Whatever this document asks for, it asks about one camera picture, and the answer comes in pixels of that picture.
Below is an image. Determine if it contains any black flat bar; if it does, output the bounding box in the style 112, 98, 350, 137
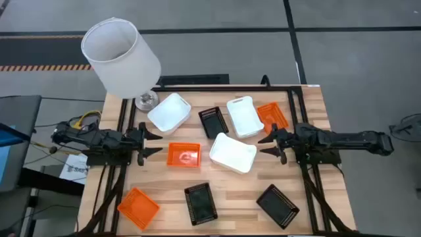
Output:
156, 74, 230, 87

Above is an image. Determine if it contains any blue panel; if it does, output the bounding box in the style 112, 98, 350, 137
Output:
0, 122, 32, 185

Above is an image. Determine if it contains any silver metal lamp base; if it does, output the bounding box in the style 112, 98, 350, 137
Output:
135, 90, 160, 112

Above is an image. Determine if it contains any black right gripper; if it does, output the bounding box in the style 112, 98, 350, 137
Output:
257, 123, 299, 166

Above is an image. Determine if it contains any orange slotted plastic basket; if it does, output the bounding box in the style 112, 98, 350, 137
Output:
116, 186, 161, 231
256, 101, 289, 135
166, 142, 202, 169

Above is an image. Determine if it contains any white printed paper sign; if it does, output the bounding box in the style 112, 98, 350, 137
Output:
59, 153, 90, 185

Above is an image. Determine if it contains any black slotted plastic basket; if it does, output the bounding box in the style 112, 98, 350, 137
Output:
197, 105, 230, 140
184, 182, 219, 226
255, 183, 301, 230

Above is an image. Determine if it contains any white fabric lampshade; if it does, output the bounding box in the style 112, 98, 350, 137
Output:
80, 16, 162, 99

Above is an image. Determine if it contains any yellow cable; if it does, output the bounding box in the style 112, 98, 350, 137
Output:
72, 110, 103, 130

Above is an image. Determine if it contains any black aluminium table frame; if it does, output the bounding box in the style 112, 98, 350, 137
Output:
77, 84, 359, 237

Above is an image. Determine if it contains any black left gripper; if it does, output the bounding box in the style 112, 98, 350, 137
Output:
123, 121, 164, 167

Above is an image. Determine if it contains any white plastic basket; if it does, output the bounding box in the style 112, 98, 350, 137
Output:
226, 95, 265, 139
147, 92, 192, 136
209, 132, 258, 174

